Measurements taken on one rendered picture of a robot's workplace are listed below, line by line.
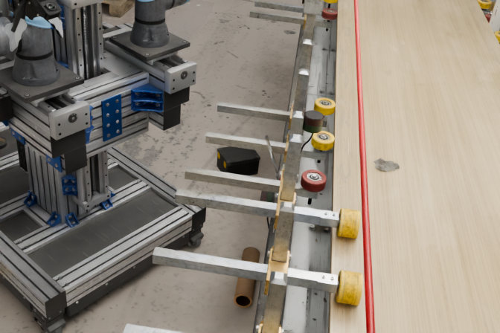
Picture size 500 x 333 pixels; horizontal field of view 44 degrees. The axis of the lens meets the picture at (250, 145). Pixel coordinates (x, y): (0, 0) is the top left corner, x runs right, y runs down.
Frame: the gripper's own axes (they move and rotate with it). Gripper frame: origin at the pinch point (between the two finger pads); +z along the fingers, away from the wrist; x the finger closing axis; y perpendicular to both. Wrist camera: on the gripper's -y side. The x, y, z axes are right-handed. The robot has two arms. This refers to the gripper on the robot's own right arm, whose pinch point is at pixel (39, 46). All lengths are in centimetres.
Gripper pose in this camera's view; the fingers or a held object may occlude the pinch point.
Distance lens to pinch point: 178.1
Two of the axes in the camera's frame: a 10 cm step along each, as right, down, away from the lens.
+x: -6.6, 3.6, -6.6
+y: -7.4, -4.2, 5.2
